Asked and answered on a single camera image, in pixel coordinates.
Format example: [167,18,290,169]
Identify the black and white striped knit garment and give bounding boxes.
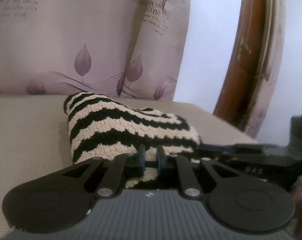
[63,92,202,189]

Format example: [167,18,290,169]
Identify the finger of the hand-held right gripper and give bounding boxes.
[196,142,269,156]

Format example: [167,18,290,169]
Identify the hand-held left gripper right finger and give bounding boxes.
[156,144,241,198]

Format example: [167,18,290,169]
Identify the brown wooden frame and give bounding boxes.
[212,0,274,133]

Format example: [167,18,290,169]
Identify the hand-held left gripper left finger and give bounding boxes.
[60,144,146,198]

